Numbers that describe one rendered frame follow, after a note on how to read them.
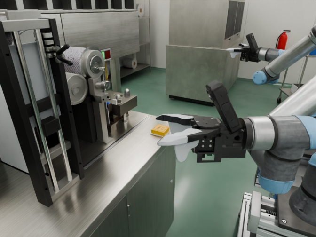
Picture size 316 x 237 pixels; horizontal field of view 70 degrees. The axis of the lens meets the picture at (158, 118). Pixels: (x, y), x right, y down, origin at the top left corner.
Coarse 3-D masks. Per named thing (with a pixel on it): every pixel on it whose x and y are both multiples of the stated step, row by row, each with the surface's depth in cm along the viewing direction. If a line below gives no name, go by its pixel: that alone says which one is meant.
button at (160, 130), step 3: (156, 126) 114; (159, 126) 114; (162, 126) 114; (165, 126) 114; (168, 126) 114; (153, 129) 112; (156, 129) 111; (159, 129) 111; (162, 129) 111; (165, 129) 111; (168, 129) 114; (153, 132) 112; (156, 132) 111; (159, 132) 110; (162, 132) 109; (165, 132) 111; (162, 135) 110
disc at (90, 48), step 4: (88, 48) 91; (92, 48) 93; (96, 48) 96; (84, 52) 90; (84, 56) 90; (80, 60) 89; (80, 64) 89; (80, 68) 90; (84, 72) 92; (84, 76) 92; (100, 76) 101
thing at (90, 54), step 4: (88, 52) 91; (92, 52) 92; (96, 52) 94; (100, 52) 96; (88, 56) 90; (92, 56) 92; (100, 56) 96; (84, 60) 90; (88, 60) 91; (84, 64) 90; (88, 64) 91; (104, 64) 100; (84, 68) 91; (88, 68) 92; (88, 72) 92; (92, 72) 94; (100, 72) 98; (88, 76) 94; (92, 76) 94
